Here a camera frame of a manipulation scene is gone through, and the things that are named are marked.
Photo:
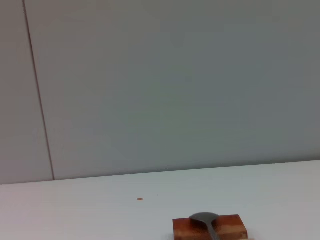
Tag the dark reddish wooden block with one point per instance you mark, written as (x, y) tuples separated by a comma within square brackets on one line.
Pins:
[(185, 228)]

